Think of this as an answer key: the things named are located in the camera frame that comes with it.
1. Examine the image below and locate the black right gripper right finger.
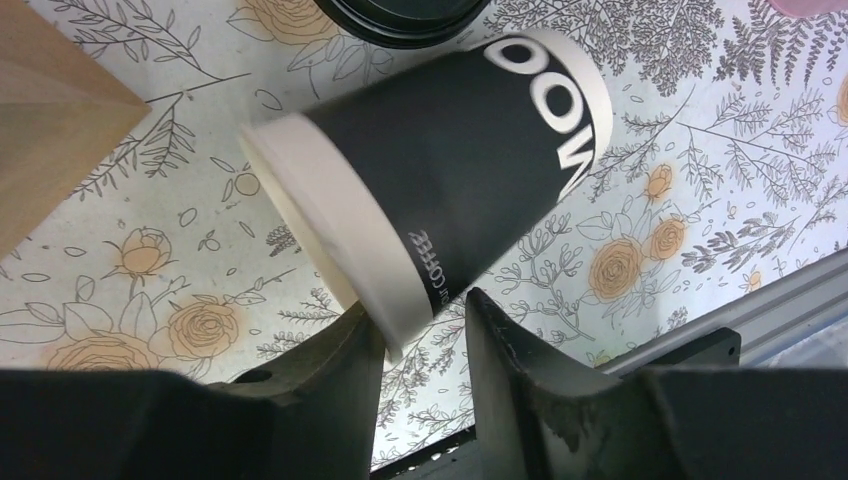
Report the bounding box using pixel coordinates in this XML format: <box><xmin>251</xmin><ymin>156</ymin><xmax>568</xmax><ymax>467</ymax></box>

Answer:
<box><xmin>465</xmin><ymin>289</ymin><xmax>847</xmax><ymax>479</ymax></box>

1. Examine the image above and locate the brown paper bag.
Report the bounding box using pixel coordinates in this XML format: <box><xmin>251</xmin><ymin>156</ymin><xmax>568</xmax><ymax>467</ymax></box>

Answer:
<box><xmin>1</xmin><ymin>1</ymin><xmax>150</xmax><ymax>255</ymax></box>

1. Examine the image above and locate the pink straw holder cup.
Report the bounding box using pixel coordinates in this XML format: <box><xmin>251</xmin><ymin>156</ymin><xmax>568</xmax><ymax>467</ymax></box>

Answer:
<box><xmin>769</xmin><ymin>0</ymin><xmax>848</xmax><ymax>18</ymax></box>

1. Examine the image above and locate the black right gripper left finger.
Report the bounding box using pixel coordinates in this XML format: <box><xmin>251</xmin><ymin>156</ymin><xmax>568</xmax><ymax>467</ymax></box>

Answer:
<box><xmin>1</xmin><ymin>305</ymin><xmax>385</xmax><ymax>479</ymax></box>

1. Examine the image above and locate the black paper coffee cup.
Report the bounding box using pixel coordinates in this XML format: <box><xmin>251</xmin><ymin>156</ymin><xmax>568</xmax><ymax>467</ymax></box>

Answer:
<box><xmin>240</xmin><ymin>29</ymin><xmax>613</xmax><ymax>362</ymax></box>

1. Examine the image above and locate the floral patterned table mat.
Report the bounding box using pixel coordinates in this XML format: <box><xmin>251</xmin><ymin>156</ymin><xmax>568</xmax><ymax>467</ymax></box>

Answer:
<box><xmin>0</xmin><ymin>0</ymin><xmax>848</xmax><ymax>472</ymax></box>

